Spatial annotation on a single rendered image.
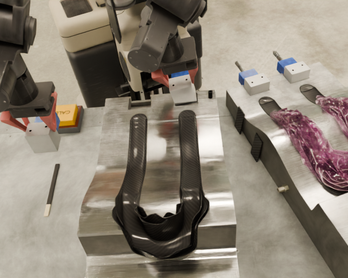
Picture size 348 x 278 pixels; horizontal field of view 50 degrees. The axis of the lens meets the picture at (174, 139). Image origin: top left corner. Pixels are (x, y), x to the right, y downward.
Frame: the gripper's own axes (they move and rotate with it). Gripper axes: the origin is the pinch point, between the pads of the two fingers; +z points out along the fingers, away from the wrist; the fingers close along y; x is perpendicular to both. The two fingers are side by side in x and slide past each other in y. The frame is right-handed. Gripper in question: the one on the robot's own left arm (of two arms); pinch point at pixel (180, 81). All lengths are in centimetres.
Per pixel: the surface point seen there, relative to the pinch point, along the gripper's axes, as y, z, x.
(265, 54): 36, 119, 115
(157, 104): -6.4, 3.6, -2.1
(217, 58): 6, 115, 116
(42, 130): -27.0, -8.4, -12.6
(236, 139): 9.7, 14.5, -8.6
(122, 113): -14.3, 2.1, -4.1
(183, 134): -1.2, 3.9, -11.5
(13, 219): -39.4, 4.1, -24.7
